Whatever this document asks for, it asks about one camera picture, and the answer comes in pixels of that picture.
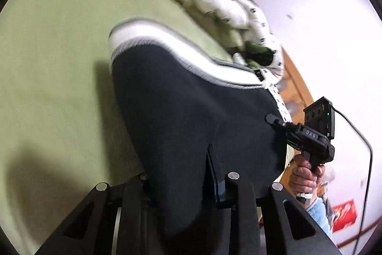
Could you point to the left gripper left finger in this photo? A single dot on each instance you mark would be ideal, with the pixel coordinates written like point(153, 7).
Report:
point(109, 220)

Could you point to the green fleece bed blanket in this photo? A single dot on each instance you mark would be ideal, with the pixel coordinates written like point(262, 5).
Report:
point(61, 131)

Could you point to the light blue sleeve forearm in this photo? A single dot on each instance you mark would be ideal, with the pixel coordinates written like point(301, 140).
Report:
point(318, 212)

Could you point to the wooden bed frame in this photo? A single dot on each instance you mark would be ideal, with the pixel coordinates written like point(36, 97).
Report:
point(294, 91)

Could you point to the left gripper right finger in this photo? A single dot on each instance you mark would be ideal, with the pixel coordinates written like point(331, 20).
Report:
point(243, 223)

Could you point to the black pants with white stripe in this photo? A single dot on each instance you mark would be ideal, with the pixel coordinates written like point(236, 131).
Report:
point(187, 113)

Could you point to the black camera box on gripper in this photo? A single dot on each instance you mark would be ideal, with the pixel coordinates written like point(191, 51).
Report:
point(320, 116)

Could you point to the red box on floor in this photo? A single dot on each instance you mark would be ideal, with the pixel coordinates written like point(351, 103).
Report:
point(344, 215)

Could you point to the white patterned quilt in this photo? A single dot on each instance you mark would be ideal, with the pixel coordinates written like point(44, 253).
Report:
point(260, 50)

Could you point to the person's right hand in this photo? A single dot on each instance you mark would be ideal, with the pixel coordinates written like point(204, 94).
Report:
point(303, 180)

